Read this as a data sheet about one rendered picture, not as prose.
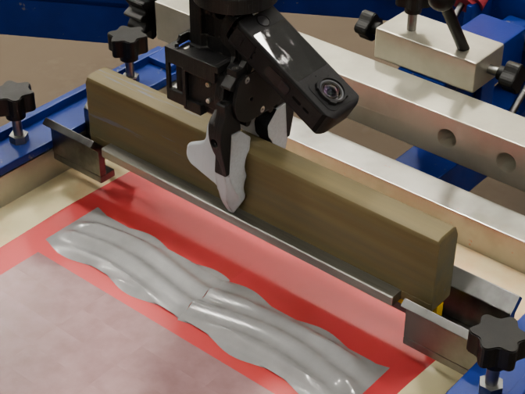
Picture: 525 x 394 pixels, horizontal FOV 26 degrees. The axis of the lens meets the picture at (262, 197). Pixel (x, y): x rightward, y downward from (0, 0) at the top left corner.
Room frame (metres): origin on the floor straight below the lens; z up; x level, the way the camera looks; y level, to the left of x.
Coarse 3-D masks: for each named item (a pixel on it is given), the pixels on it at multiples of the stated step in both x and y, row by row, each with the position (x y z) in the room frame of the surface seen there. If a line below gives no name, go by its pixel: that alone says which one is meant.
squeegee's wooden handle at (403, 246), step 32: (96, 96) 0.96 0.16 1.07; (128, 96) 0.93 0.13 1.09; (160, 96) 0.93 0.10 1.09; (96, 128) 0.96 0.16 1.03; (128, 128) 0.93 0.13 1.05; (160, 128) 0.90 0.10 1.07; (192, 128) 0.88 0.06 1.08; (160, 160) 0.90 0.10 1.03; (256, 160) 0.83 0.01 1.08; (288, 160) 0.82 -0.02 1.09; (256, 192) 0.83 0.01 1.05; (288, 192) 0.80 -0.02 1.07; (320, 192) 0.78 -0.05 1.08; (352, 192) 0.77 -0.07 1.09; (288, 224) 0.80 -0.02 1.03; (320, 224) 0.78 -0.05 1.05; (352, 224) 0.76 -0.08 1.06; (384, 224) 0.74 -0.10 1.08; (416, 224) 0.73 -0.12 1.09; (448, 224) 0.73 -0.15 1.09; (352, 256) 0.76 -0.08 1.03; (384, 256) 0.74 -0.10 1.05; (416, 256) 0.72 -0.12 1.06; (448, 256) 0.72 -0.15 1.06; (416, 288) 0.72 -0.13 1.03; (448, 288) 0.73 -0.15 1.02
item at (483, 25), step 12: (468, 24) 1.17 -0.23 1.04; (480, 24) 1.17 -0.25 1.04; (492, 24) 1.17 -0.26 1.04; (504, 24) 1.17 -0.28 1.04; (492, 36) 1.14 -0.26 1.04; (504, 36) 1.14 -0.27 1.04; (516, 36) 1.15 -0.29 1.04; (504, 48) 1.13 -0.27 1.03; (516, 48) 1.15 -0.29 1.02; (504, 60) 1.13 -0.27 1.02; (516, 60) 1.15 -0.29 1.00; (408, 72) 1.06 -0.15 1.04; (444, 84) 1.03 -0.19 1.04
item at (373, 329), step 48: (288, 288) 0.81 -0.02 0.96; (336, 288) 0.81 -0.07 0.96; (192, 336) 0.74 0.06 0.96; (336, 336) 0.74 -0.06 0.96; (384, 336) 0.74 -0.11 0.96; (96, 384) 0.68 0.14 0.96; (144, 384) 0.68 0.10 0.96; (192, 384) 0.68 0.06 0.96; (240, 384) 0.68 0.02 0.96; (288, 384) 0.68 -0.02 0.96; (384, 384) 0.68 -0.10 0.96
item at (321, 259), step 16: (112, 160) 0.93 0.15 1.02; (128, 160) 0.92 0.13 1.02; (144, 160) 0.92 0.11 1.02; (144, 176) 0.90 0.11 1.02; (160, 176) 0.89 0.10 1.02; (176, 192) 0.87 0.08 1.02; (192, 192) 0.86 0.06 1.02; (208, 192) 0.86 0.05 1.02; (208, 208) 0.85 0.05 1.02; (224, 208) 0.84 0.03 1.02; (240, 224) 0.82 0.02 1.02; (256, 224) 0.82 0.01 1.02; (272, 240) 0.80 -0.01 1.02; (288, 240) 0.79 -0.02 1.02; (304, 256) 0.78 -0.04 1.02; (320, 256) 0.77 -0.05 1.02; (336, 272) 0.75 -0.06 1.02; (352, 272) 0.75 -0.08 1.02; (368, 288) 0.73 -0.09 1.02; (384, 288) 0.73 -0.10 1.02
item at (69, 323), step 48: (96, 192) 0.96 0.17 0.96; (144, 192) 0.96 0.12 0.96; (192, 240) 0.88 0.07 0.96; (240, 240) 0.88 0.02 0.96; (0, 288) 0.81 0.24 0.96; (48, 288) 0.81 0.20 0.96; (96, 288) 0.81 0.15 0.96; (0, 336) 0.74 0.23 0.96; (48, 336) 0.74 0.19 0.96; (96, 336) 0.74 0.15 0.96; (144, 336) 0.74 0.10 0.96; (0, 384) 0.68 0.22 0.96; (48, 384) 0.68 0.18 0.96
